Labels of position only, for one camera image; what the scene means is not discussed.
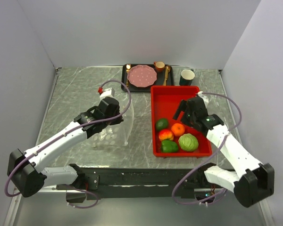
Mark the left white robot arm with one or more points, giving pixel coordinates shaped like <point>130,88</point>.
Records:
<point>28,170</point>

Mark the green bell pepper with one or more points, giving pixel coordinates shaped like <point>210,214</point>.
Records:
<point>168,146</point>

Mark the black serving tray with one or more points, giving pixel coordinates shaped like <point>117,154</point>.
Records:
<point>159,81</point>

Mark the pink dotted plate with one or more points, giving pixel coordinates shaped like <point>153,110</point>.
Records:
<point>142,76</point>

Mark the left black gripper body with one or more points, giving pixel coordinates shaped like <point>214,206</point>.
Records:
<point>119,120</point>

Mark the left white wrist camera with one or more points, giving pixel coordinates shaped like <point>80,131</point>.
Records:
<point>109,92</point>

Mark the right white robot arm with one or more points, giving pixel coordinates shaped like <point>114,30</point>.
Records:
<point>251,181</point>

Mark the aluminium frame rail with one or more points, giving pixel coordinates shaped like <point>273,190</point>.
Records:
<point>49,188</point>

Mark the red plastic bin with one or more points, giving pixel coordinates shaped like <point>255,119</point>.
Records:
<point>164,103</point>

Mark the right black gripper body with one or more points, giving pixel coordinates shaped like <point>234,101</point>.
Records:
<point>188,118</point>

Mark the orange tangerine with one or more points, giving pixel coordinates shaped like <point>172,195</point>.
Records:
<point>178,129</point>

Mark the light green cabbage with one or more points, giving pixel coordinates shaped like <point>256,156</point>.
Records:
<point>188,142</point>

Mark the red yellow peach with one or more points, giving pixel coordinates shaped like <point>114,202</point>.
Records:
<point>166,134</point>

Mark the green avocado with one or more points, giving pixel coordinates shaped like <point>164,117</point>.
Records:
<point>161,124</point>

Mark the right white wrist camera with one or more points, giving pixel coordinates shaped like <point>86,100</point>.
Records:
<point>204,97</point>

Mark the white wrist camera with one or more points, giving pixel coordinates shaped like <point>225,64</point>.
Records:
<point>109,92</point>
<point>204,97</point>

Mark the dark green paper cup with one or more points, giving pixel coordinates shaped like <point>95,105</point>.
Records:
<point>186,77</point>

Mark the gold spoon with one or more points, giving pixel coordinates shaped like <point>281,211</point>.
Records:
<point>168,68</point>

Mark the clear zip top bag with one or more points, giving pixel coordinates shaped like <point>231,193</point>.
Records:
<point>115,135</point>

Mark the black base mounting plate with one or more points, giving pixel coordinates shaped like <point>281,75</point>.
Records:
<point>141,183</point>

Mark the orange ceramic cup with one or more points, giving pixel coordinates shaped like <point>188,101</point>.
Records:
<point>159,66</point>

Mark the gold fork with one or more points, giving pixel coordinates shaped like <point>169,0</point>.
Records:
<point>128,68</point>

